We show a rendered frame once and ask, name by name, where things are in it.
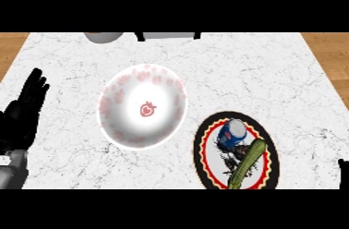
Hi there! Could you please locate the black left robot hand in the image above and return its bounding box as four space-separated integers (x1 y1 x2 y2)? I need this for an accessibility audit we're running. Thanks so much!
0 66 51 156

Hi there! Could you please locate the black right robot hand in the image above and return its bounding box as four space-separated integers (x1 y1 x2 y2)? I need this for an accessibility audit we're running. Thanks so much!
337 158 349 190

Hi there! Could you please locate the green squash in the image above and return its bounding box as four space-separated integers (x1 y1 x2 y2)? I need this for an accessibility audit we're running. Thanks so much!
226 139 269 190

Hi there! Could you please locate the white bowl with red print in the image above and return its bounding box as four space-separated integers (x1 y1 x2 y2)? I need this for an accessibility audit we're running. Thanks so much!
96 63 189 151

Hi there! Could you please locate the black-rimmed patterned plate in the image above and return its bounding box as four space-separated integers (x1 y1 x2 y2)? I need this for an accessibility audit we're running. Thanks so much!
192 111 281 190

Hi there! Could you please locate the blue can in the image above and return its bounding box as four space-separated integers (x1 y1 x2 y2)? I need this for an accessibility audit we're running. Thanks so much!
217 117 250 149

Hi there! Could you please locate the grey round pot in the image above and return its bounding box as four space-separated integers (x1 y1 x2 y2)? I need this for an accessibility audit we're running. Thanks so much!
82 32 124 44

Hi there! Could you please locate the grey appliance with black legs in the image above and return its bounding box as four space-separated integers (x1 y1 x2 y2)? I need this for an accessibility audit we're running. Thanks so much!
133 32 201 42

